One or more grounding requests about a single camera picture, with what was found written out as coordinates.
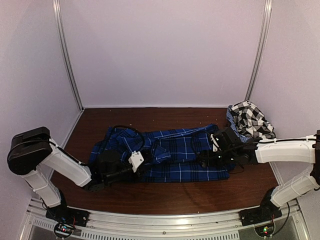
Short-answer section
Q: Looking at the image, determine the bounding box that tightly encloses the green circuit board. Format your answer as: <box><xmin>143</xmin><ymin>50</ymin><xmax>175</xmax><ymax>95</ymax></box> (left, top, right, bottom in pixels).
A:
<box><xmin>254</xmin><ymin>224</ymin><xmax>275</xmax><ymax>238</ymax></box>
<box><xmin>53</xmin><ymin>223</ymin><xmax>75</xmax><ymax>238</ymax></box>

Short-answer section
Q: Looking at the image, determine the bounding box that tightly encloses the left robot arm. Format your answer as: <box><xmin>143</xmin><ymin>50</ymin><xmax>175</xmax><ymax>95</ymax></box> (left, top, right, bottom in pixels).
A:
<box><xmin>7</xmin><ymin>126</ymin><xmax>150</xmax><ymax>222</ymax></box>

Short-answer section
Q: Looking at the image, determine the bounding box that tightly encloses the front aluminium rail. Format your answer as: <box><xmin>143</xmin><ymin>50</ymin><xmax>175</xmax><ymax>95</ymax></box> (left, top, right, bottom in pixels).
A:
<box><xmin>18</xmin><ymin>198</ymin><xmax>311</xmax><ymax>240</ymax></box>

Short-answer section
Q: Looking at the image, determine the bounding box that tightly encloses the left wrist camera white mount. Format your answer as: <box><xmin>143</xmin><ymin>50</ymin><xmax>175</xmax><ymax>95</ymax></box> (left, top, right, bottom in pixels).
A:
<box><xmin>128</xmin><ymin>151</ymin><xmax>145</xmax><ymax>173</ymax></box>

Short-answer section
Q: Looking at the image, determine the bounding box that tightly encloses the black white checked shirt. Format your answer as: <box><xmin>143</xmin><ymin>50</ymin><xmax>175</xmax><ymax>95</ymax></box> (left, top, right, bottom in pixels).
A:
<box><xmin>231</xmin><ymin>100</ymin><xmax>276</xmax><ymax>139</ymax></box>

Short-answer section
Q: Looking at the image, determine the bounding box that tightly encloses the right aluminium frame post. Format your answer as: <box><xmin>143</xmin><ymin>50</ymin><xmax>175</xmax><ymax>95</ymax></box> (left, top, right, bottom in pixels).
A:
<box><xmin>244</xmin><ymin>0</ymin><xmax>273</xmax><ymax>101</ymax></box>

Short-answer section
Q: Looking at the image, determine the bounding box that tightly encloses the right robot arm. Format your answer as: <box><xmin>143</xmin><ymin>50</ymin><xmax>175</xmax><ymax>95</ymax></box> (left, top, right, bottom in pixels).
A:
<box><xmin>195</xmin><ymin>127</ymin><xmax>320</xmax><ymax>221</ymax></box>

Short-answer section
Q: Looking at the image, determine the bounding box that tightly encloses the left green circuit board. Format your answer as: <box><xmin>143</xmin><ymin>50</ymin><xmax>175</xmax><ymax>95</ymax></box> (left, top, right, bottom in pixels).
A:
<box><xmin>53</xmin><ymin>223</ymin><xmax>75</xmax><ymax>238</ymax></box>

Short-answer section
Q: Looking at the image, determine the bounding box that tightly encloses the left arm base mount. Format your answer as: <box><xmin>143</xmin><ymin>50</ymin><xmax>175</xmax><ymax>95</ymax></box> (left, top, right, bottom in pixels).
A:
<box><xmin>45</xmin><ymin>189</ymin><xmax>90</xmax><ymax>227</ymax></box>

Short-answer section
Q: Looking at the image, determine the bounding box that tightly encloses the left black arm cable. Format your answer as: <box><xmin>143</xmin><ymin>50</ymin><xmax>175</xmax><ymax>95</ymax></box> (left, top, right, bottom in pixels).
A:
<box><xmin>77</xmin><ymin>124</ymin><xmax>146</xmax><ymax>167</ymax></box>

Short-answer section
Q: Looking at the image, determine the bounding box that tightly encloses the left aluminium frame post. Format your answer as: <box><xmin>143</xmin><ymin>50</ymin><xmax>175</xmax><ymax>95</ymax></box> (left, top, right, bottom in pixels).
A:
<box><xmin>52</xmin><ymin>0</ymin><xmax>84</xmax><ymax>112</ymax></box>

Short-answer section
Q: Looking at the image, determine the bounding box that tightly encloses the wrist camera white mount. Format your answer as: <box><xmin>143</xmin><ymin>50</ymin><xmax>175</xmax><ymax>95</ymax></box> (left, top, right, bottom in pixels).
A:
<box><xmin>210</xmin><ymin>134</ymin><xmax>220</xmax><ymax>152</ymax></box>
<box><xmin>128</xmin><ymin>151</ymin><xmax>145</xmax><ymax>173</ymax></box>

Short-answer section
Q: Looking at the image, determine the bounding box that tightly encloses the blue plaid long sleeve shirt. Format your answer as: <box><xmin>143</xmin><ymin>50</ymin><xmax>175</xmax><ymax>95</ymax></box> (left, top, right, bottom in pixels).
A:
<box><xmin>89</xmin><ymin>123</ymin><xmax>235</xmax><ymax>183</ymax></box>

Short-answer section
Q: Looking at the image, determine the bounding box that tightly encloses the right green circuit board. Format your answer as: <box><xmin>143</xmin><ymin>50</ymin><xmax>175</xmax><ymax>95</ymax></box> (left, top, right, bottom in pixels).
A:
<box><xmin>254</xmin><ymin>224</ymin><xmax>275</xmax><ymax>238</ymax></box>

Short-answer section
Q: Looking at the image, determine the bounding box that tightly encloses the small blue gingham shirt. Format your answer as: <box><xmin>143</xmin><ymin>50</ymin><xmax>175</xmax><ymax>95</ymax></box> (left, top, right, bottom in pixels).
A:
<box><xmin>226</xmin><ymin>105</ymin><xmax>250</xmax><ymax>143</ymax></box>

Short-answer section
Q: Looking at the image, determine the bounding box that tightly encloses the aluminium frame post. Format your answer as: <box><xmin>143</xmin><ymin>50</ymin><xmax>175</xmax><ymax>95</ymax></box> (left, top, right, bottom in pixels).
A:
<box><xmin>52</xmin><ymin>0</ymin><xmax>84</xmax><ymax>112</ymax></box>
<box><xmin>244</xmin><ymin>0</ymin><xmax>273</xmax><ymax>101</ymax></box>

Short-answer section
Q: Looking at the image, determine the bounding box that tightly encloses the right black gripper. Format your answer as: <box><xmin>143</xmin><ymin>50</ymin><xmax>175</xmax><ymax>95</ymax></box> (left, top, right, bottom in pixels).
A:
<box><xmin>196</xmin><ymin>149</ymin><xmax>236</xmax><ymax>169</ymax></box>

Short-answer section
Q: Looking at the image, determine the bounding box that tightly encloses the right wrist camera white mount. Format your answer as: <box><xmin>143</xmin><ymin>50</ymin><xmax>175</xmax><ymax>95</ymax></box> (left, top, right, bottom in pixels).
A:
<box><xmin>210</xmin><ymin>134</ymin><xmax>220</xmax><ymax>152</ymax></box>

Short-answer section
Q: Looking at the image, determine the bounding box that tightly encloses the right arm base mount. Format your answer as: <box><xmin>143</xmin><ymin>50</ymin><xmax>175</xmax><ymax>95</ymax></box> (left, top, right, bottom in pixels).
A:
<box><xmin>239</xmin><ymin>187</ymin><xmax>282</xmax><ymax>226</ymax></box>

